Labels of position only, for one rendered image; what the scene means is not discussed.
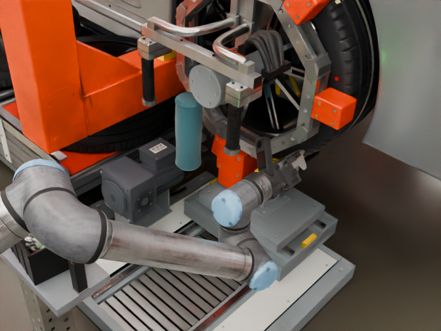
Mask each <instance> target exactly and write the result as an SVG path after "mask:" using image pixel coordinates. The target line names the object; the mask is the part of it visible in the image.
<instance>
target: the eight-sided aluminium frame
mask: <svg viewBox="0 0 441 331"><path fill-rule="evenodd" d="M210 1H211V0H184V1H183V2H182V3H180V4H179V6H178V7H177V13H176V16H175V18H176V19H177V26H181V27H187V28H189V27H196V26H198V13H199V11H200V10H202V8H204V7H205V6H206V5H207V4H208V3H209V2H210ZM258 1H262V2H263V3H267V4H269V5H271V6H272V8H273V9H274V12H275V13H276V15H277V17H278V19H279V21H280V23H281V24H282V26H283V28H284V30H285V32H286V34H287V36H288V38H289V40H290V42H291V44H292V45H293V47H294V49H295V51H296V53H297V54H298V56H299V58H300V60H301V62H302V64H303V66H304V68H305V75H304V83H303V90H302V95H301V103H300V107H299V115H298V120H297V127H296V128H294V129H292V130H290V131H287V132H285V133H283V134H281V135H278V136H277V137H274V138H272V139H271V140H270V144H271V150H272V154H275V153H277V152H279V151H282V150H285V149H286V148H289V147H291V146H294V145H296V144H301V143H302V142H303V141H306V140H308V139H309V138H311V137H312V136H314V135H315V134H317V133H318V131H319V126H320V125H321V123H320V121H318V120H315V119H314V118H312V117H311V115H312V108H313V104H314V97H315V96H316V95H317V94H319V93H321V92H322V91H324V90H326V89H327V83H328V79H329V73H330V72H331V61H330V59H329V57H328V52H326V51H325V49H324V47H323V45H322V43H321V41H320V40H319V38H318V36H317V34H316V32H315V30H314V28H313V27H312V24H311V23H310V21H309V20H308V21H306V22H304V23H302V24H299V25H296V23H294V21H293V19H292V18H291V17H290V15H289V13H288V12H287V11H286V10H285V8H284V6H283V3H284V1H285V0H258ZM179 37H181V36H179ZM182 38H184V39H186V40H188V41H191V42H192V43H195V44H196V45H197V44H198V36H196V37H182ZM197 65H198V62H196V61H195V60H192V59H191V58H188V57H187V56H184V55H182V54H180V53H178V52H177V64H176V65H175V66H176V69H177V75H178V77H179V80H180V81H181V82H182V84H183V85H184V88H185V89H186V91H187V92H191V90H190V86H189V75H190V71H191V69H192V68H193V67H194V66H197ZM227 119H228V118H226V117H225V116H224V115H223V113H222V112H221V110H220V108H219V106H217V107H215V108H206V107H204V106H203V122H204V126H206V128H207V129H208V131H209V132H211V133H212V134H213V135H215V134H217V135H218V136H219V137H220V138H222V139H223V140H226V130H227ZM259 138H261V137H260V136H259V135H257V134H255V133H253V132H252V131H250V130H248V129H246V128H244V127H242V126H241V129H240V150H242V151H244V152H246V153H248V154H249V155H251V157H254V158H257V154H256V148H255V140H256V139H259Z"/></svg>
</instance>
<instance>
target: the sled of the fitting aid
mask: <svg viewBox="0 0 441 331"><path fill-rule="evenodd" d="M217 180H218V178H216V179H214V180H212V181H211V182H210V183H209V185H211V184H212V183H214V182H215V181H217ZM209 185H207V186H206V187H208V186H209ZM206 187H204V188H206ZM204 188H203V189H204ZM203 189H201V190H203ZM201 190H199V191H201ZM199 191H198V192H196V193H195V194H193V195H191V196H190V197H188V198H187V199H185V200H184V214H185V215H186V216H187V217H189V218H190V219H191V220H193V221H195V222H196V223H197V224H199V225H200V226H201V227H203V228H204V229H205V230H207V231H209V232H210V233H211V234H213V235H214V236H216V237H217V238H218V237H219V223H218V222H217V220H216V219H215V218H214V216H213V212H212V209H211V208H209V207H207V206H206V205H205V204H203V203H202V202H200V201H199V200H198V198H199ZM337 221H338V219H337V218H335V217H334V216H332V215H330V214H328V213H326V212H324V214H323V215H322V216H321V217H319V218H318V219H317V220H316V221H315V222H313V224H311V225H310V226H309V227H307V228H306V229H305V230H304V231H303V232H302V233H301V234H299V235H298V236H296V237H295V238H294V239H293V240H292V241H291V242H290V243H288V244H287V245H286V246H284V247H283V248H282V249H281V250H280V251H279V252H278V253H275V252H273V251H272V250H271V249H269V248H268V247H266V246H265V245H264V244H262V243H260V242H259V243H260V244H261V246H262V247H263V248H264V249H265V251H266V252H267V253H268V255H269V256H270V257H271V258H272V260H274V261H275V264H276V265H277V267H278V270H279V273H278V277H277V279H276V280H277V281H278V282H280V281H281V280H282V279H283V278H284V277H286V276H287V275H288V274H289V273H290V272H291V271H292V270H293V269H294V268H295V267H297V266H298V265H299V264H300V263H301V262H303V261H304V260H305V259H306V258H307V257H308V256H309V255H310V254H311V253H312V252H314V251H315V250H316V249H317V248H318V247H319V246H321V245H322V244H323V243H324V242H325V241H326V240H327V239H328V238H329V237H330V236H332V235H333V234H334V233H335V229H336V226H337Z"/></svg>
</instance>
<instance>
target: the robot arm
mask: <svg viewBox="0 0 441 331"><path fill-rule="evenodd" d="M255 148H256V154H257V165H258V172H256V171H254V172H252V173H250V174H249V175H247V176H246V177H244V178H243V179H242V180H240V181H238V182H237V183H236V184H234V185H232V186H231V187H229V188H228V189H226V190H224V191H222V192H220V193H219V194H218V196H216V197H215V198H214V199H213V201H212V205H211V209H212V212H213V216H214V218H215V219H216V220H217V222H218V223H219V237H218V242H214V241H211V240H205V239H201V238H196V237H192V236H186V235H182V234H177V233H173V232H167V231H161V230H157V229H151V228H148V227H142V226H138V225H132V224H128V223H123V222H119V221H113V220H109V219H108V218H107V217H106V214H105V213H104V212H103V211H100V210H96V209H93V208H90V207H88V206H86V205H84V204H82V203H81V202H80V201H79V200H78V199H77V196H76V194H75V191H74V188H73V186H72V182H71V179H70V177H69V175H68V174H67V173H66V171H65V170H64V168H63V167H62V166H61V165H59V164H58V163H56V162H54V161H51V160H43V159H38V160H32V161H28V162H26V163H24V164H23V165H21V166H20V167H19V168H18V169H17V170H16V173H15V174H14V178H13V183H12V184H11V185H9V186H8V187H6V188H5V189H3V190H2V191H1V192H0V255H1V254H2V253H3V252H5V251H6V250H8V249H9V248H11V247H12V246H14V245H15V244H16V243H18V242H19V241H21V240H22V239H23V238H25V237H27V236H28V235H29V234H32V236H33V237H34V238H35V239H36V240H37V241H38V242H39V243H41V244H42V245H43V246H44V247H46V248H47V249H49V250H50V251H52V252H54V253H55V254H57V255H59V256H61V257H63V258H65V259H68V260H70V261H73V262H76V263H83V264H88V265H91V264H93V263H95V262H96V261H97V260H98V259H107V260H111V261H119V262H124V263H132V264H137V265H145V266H149V267H157V268H162V269H170V270H175V271H183V272H188V273H196V274H201V275H209V276H217V277H222V278H230V279H234V280H237V281H241V282H246V283H248V285H249V287H250V288H251V289H252V290H254V291H261V290H264V289H266V288H268V287H269V286H270V285H271V284H273V282H274V281H275V280H276V279H277V277H278V273H279V270H278V267H277V265H276V264H275V261H274V260H272V258H271V257H270V256H269V255H268V253H267V252H266V251H265V249H264V248H263V247H262V246H261V244H260V243H259V241H258V240H257V239H256V238H255V236H254V235H253V233H252V232H251V231H250V225H251V212H252V211H253V210H255V209H256V208H258V207H259V206H260V205H261V204H263V203H264V202H266V201H268V200H271V199H274V198H276V197H277V195H278V194H279V193H281V192H285V191H288V190H289V189H290V188H292V187H293V186H295V185H296V184H297V183H299V182H300V181H302V180H301V178H300V176H299V173H298V171H299V167H300V168H301V169H303V170H305V169H306V163H305V159H304V157H303V154H304V153H305V151H304V150H302V149H298V150H296V151H294V152H292V153H291V154H289V155H287V156H285V157H284V158H282V159H281V160H278V161H277V162H274V163H273V161H272V150H271V144H270V137H266V136H263V137H261V138H259V139H256V140H255ZM287 189H288V190H287Z"/></svg>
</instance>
